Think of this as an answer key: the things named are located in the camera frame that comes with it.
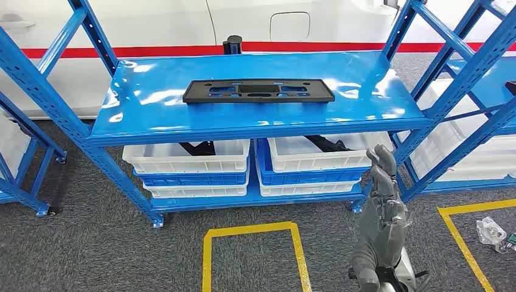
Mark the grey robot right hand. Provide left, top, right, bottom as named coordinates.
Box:
left=350, top=144, right=409, bottom=292

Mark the black plastic panel part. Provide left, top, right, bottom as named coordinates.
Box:
left=182, top=78, right=335, bottom=105

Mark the blue metal shelf rack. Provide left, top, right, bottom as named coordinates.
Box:
left=0, top=92, right=68, bottom=217
left=0, top=0, right=516, bottom=229
left=403, top=56, right=516, bottom=195

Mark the clear plastic bag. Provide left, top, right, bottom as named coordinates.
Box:
left=476, top=217, right=508, bottom=246

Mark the large white plastic crate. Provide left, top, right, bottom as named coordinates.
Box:
left=407, top=139, right=516, bottom=182
left=419, top=78, right=516, bottom=152

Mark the white car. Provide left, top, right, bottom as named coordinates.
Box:
left=0, top=0, right=404, bottom=120

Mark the black stanchion post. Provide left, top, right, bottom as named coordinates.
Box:
left=223, top=35, right=243, bottom=55

